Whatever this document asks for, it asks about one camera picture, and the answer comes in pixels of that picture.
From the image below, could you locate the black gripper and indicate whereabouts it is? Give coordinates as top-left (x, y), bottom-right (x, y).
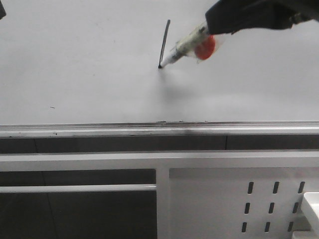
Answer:
top-left (205, 0), bottom-right (319, 35)

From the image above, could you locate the red round magnet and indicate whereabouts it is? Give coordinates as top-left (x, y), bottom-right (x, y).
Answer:
top-left (187, 35), bottom-right (226, 63)

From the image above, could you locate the white whiteboard marker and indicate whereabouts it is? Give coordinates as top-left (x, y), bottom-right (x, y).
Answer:
top-left (158, 19), bottom-right (210, 69)

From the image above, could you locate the white perforated metal panel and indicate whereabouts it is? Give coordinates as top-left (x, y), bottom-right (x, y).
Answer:
top-left (169, 167), bottom-right (319, 239)

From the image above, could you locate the white plastic bin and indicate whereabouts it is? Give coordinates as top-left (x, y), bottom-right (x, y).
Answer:
top-left (292, 192), bottom-right (319, 239)

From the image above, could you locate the white metal rack frame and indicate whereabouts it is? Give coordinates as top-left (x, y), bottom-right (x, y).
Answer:
top-left (0, 151), bottom-right (319, 239)

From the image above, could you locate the white whiteboard with aluminium frame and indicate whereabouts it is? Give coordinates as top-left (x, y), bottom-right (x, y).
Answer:
top-left (0, 0), bottom-right (319, 137)

